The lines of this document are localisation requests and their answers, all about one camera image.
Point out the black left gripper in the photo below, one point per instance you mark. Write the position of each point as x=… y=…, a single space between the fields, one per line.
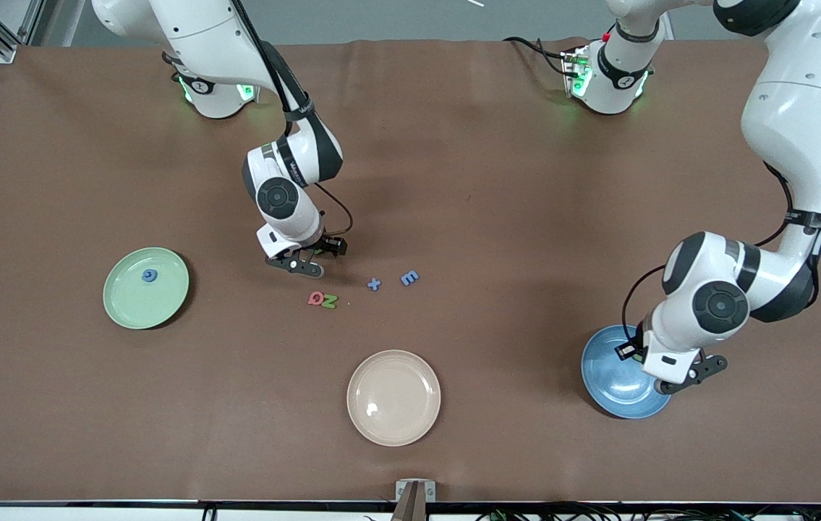
x=631 y=349

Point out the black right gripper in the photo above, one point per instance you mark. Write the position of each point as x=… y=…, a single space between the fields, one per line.
x=324 y=247

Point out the blue foam letter x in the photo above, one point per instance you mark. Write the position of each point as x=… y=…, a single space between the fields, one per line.
x=374 y=284

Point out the green foam capital letter N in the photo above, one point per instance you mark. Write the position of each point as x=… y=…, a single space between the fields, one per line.
x=330 y=302

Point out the red foam letter Q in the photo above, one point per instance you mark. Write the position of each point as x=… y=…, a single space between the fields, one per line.
x=316 y=298

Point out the blue foam letter m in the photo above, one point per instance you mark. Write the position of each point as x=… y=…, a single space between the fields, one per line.
x=409 y=278

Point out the blue foam letter G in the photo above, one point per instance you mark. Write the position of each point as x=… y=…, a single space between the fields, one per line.
x=150 y=275

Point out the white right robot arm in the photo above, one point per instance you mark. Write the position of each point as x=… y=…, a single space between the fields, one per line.
x=193 y=36

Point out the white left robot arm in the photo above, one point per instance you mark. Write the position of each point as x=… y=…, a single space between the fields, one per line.
x=793 y=108

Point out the blue plastic plate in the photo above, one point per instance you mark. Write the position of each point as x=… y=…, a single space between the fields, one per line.
x=620 y=394

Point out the brown table cover mat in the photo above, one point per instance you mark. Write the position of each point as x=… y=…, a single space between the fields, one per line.
x=490 y=217

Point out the cream plastic plate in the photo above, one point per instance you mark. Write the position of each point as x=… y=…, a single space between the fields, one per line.
x=393 y=398

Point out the green plastic plate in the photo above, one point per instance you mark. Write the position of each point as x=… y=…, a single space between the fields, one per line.
x=142 y=297

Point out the metal table edge bracket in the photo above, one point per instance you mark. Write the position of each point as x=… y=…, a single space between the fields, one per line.
x=415 y=499

